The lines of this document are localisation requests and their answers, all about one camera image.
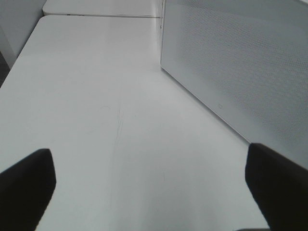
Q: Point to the adjacent white table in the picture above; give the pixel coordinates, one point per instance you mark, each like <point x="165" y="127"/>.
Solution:
<point x="108" y="8"/>

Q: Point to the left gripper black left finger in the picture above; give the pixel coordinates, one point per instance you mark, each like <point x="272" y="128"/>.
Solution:
<point x="26" y="189"/>

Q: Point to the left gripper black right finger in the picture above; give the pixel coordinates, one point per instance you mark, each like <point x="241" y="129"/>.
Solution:
<point x="279" y="187"/>

